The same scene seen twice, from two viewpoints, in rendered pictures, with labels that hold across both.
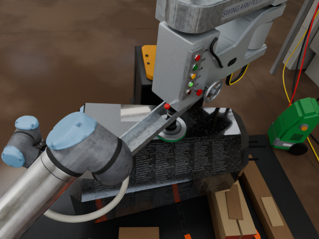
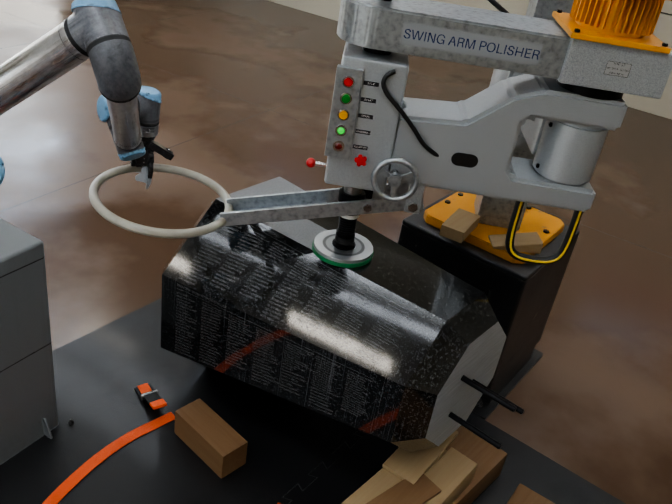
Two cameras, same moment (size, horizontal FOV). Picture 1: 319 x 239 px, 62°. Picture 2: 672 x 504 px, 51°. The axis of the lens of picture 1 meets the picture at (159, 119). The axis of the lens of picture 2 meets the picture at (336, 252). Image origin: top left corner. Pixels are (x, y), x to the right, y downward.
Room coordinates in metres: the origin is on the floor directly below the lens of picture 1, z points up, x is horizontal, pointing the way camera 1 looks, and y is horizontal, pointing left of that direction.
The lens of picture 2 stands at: (-0.31, -1.68, 2.16)
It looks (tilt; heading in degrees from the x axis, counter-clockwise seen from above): 31 degrees down; 48
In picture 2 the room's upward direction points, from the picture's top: 9 degrees clockwise
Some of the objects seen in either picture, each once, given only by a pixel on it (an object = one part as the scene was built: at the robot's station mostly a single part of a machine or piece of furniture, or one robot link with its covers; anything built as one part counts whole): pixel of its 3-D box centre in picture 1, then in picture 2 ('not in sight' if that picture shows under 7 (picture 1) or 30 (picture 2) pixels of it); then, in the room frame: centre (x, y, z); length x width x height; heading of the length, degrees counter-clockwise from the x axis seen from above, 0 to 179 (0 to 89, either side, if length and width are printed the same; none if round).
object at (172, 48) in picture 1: (192, 61); (389, 123); (1.23, -0.13, 1.36); 0.36 x 0.22 x 0.45; 139
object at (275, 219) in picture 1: (271, 211); not in sight; (1.09, -1.04, 0.13); 0.25 x 0.10 x 0.01; 13
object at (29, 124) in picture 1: (28, 130); (146, 105); (0.72, 0.57, 1.22); 0.10 x 0.09 x 0.12; 4
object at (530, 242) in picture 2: not in sight; (515, 240); (1.97, -0.23, 0.80); 0.20 x 0.10 x 0.05; 144
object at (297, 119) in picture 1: (302, 114); not in sight; (2.01, -1.39, 0.43); 0.35 x 0.35 x 0.87; 0
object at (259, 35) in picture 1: (253, 28); (569, 145); (1.67, -0.51, 1.39); 0.19 x 0.19 x 0.20
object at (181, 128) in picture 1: (170, 126); (343, 246); (1.17, -0.07, 0.89); 0.21 x 0.21 x 0.01
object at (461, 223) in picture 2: not in sight; (460, 225); (1.84, -0.04, 0.81); 0.20 x 0.10 x 0.05; 23
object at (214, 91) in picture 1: (208, 87); (395, 175); (1.18, -0.24, 1.24); 0.15 x 0.10 x 0.15; 139
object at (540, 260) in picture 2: (239, 66); (543, 224); (1.66, -0.51, 1.10); 0.23 x 0.03 x 0.32; 139
